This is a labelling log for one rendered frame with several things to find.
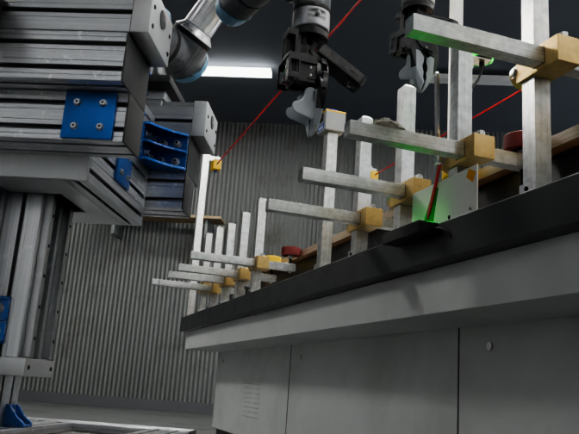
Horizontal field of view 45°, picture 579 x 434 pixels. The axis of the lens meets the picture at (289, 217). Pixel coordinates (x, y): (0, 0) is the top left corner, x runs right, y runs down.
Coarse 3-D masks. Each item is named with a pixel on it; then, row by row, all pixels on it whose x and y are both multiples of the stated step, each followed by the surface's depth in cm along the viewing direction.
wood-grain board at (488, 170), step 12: (564, 132) 146; (576, 132) 142; (552, 144) 149; (564, 144) 146; (576, 144) 146; (492, 168) 169; (480, 180) 174; (492, 180) 173; (336, 240) 256; (348, 240) 253; (312, 252) 280
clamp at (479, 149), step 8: (472, 136) 143; (480, 136) 143; (488, 136) 143; (464, 144) 145; (472, 144) 142; (480, 144) 142; (488, 144) 143; (464, 152) 145; (472, 152) 142; (480, 152) 142; (488, 152) 143; (448, 160) 150; (456, 160) 147; (464, 160) 145; (472, 160) 144; (480, 160) 144; (488, 160) 144; (448, 168) 150
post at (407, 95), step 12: (408, 96) 178; (408, 108) 177; (396, 120) 179; (408, 120) 176; (396, 156) 176; (408, 156) 174; (396, 168) 175; (408, 168) 173; (396, 180) 174; (396, 216) 171; (408, 216) 171
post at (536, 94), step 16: (528, 0) 132; (544, 0) 132; (528, 16) 132; (544, 16) 131; (528, 32) 131; (544, 32) 130; (528, 80) 129; (544, 80) 128; (528, 96) 128; (544, 96) 127; (528, 112) 128; (544, 112) 127; (528, 128) 127; (544, 128) 126; (528, 144) 126; (544, 144) 125; (528, 160) 126; (544, 160) 124; (528, 176) 125; (544, 176) 124
